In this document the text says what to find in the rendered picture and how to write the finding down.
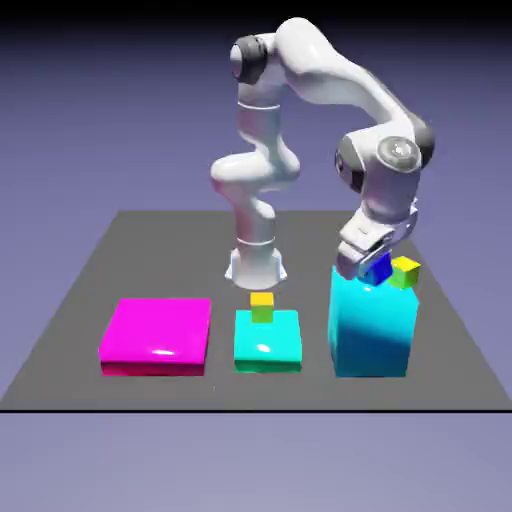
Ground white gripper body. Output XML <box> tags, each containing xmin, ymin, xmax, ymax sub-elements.
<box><xmin>334</xmin><ymin>210</ymin><xmax>420</xmax><ymax>281</ymax></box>

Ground small blue cube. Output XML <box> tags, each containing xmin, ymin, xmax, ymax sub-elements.
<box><xmin>358</xmin><ymin>250</ymin><xmax>394</xmax><ymax>287</ymax></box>

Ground small yellow cube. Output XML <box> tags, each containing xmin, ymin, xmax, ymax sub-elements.
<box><xmin>386</xmin><ymin>256</ymin><xmax>422</xmax><ymax>290</ymax></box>
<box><xmin>249</xmin><ymin>291</ymin><xmax>276</xmax><ymax>324</ymax></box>

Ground large tall cyan box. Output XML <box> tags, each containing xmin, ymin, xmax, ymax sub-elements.
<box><xmin>327</xmin><ymin>265</ymin><xmax>420</xmax><ymax>379</ymax></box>

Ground large flat cyan box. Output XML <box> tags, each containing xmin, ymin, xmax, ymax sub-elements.
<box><xmin>233</xmin><ymin>309</ymin><xmax>303</xmax><ymax>375</ymax></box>

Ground large flat magenta box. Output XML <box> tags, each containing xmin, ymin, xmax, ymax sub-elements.
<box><xmin>98</xmin><ymin>297</ymin><xmax>212</xmax><ymax>378</ymax></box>

